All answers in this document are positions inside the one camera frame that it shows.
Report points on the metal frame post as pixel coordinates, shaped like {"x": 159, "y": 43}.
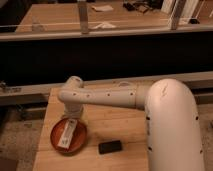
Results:
{"x": 83, "y": 16}

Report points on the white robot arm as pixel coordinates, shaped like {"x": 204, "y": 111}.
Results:
{"x": 174, "y": 140}

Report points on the crumpled white paper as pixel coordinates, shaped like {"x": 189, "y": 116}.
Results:
{"x": 104, "y": 25}

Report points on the white paper sheet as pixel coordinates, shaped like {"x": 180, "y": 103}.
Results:
{"x": 104, "y": 8}

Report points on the clear plastic bottle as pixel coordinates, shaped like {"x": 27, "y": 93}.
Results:
{"x": 36, "y": 26}

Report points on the black rectangular block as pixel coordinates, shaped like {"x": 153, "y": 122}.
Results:
{"x": 109, "y": 147}

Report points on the metal clamp bracket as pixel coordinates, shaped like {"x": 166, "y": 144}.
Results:
{"x": 7, "y": 89}

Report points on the white frame post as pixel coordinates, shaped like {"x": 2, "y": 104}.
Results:
{"x": 176, "y": 14}

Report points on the white bottle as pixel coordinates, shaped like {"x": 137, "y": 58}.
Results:
{"x": 67, "y": 134}

